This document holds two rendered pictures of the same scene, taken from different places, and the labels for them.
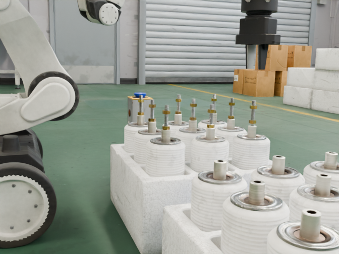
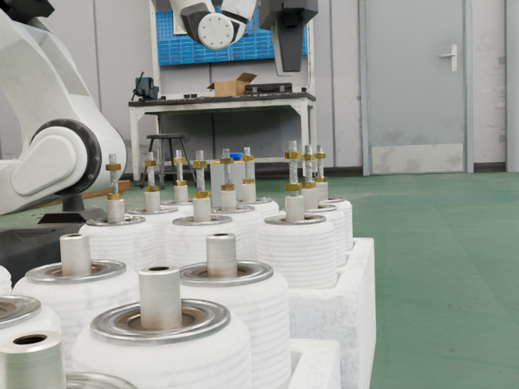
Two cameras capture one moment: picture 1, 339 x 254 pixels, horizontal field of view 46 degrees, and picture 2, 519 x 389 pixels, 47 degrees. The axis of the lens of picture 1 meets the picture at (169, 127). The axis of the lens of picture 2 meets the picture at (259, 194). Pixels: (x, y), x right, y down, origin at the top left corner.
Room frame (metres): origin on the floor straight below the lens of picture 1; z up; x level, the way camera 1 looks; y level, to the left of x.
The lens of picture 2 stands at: (0.40, -0.57, 0.35)
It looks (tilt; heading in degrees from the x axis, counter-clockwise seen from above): 5 degrees down; 33
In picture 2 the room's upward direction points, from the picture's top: 2 degrees counter-clockwise
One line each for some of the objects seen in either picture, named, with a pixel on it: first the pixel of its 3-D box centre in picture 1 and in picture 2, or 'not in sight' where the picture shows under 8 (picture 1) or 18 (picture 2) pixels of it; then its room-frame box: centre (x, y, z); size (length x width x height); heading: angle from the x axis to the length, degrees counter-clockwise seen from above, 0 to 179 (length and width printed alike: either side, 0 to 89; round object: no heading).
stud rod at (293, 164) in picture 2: (252, 115); (293, 172); (1.03, -0.21, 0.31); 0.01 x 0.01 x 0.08
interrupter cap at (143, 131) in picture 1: (152, 132); (153, 211); (1.06, 0.05, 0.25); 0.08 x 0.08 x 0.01
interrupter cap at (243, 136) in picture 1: (251, 137); (295, 220); (1.03, -0.21, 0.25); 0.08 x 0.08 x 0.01
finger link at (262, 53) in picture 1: (263, 57); (291, 44); (1.01, -0.23, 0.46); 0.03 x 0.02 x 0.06; 131
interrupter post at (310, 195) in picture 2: (230, 124); (309, 200); (1.14, -0.18, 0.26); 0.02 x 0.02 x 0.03
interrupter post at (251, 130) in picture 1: (251, 132); (294, 210); (1.03, -0.21, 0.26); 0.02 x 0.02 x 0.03
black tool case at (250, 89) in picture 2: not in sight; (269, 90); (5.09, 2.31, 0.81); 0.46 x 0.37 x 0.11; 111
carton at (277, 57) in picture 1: (271, 57); not in sight; (4.85, -1.19, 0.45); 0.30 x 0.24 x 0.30; 23
